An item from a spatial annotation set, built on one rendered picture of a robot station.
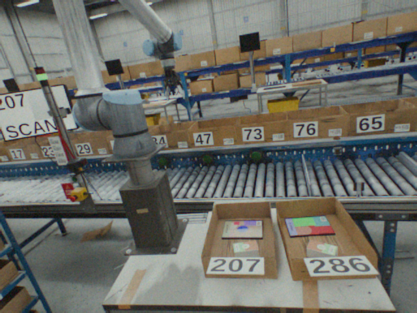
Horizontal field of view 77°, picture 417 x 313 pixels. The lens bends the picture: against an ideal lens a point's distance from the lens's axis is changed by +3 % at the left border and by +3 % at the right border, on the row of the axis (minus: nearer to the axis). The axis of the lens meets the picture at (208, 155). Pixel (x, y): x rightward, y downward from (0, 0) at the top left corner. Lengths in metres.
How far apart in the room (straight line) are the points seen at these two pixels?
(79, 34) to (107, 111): 0.33
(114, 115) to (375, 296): 1.13
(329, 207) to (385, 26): 5.64
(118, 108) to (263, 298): 0.88
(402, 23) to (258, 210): 5.91
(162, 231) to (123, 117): 0.54
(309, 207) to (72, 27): 1.30
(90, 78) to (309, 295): 1.19
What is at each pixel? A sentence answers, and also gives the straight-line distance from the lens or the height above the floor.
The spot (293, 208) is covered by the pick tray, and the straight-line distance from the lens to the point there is 1.36.
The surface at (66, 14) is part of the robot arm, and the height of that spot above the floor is 1.80.
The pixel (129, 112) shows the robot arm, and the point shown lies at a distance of 1.10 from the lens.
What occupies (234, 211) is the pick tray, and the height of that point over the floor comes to 0.80.
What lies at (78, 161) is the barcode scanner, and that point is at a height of 1.09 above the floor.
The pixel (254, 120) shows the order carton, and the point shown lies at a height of 1.00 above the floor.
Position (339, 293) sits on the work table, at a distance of 1.08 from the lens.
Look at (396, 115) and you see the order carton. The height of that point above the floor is 1.01.
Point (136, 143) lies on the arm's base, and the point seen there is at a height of 1.27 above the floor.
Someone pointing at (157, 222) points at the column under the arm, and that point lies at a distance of 1.24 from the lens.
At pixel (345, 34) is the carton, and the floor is 1.56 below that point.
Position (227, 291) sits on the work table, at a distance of 1.08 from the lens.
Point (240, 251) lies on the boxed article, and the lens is 1.14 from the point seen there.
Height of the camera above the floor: 1.55
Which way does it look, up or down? 20 degrees down
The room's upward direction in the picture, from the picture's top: 10 degrees counter-clockwise
